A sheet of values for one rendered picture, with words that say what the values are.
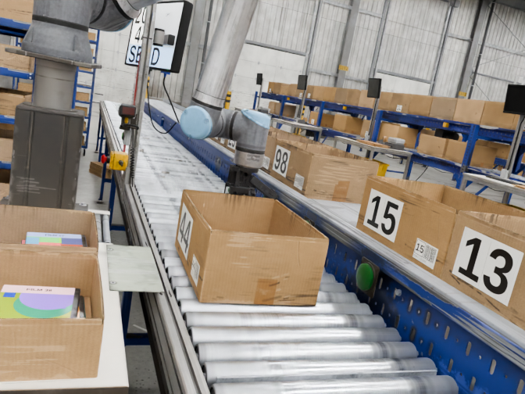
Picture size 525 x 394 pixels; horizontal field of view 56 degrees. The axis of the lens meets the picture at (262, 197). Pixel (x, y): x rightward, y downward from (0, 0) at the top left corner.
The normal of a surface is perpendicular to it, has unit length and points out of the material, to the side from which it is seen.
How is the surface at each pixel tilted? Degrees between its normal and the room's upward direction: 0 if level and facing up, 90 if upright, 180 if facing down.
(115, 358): 0
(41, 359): 91
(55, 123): 90
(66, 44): 72
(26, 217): 89
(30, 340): 91
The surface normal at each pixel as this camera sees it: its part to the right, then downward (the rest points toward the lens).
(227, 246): 0.29, 0.24
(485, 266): -0.93, -0.10
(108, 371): 0.18, -0.97
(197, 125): -0.28, 0.24
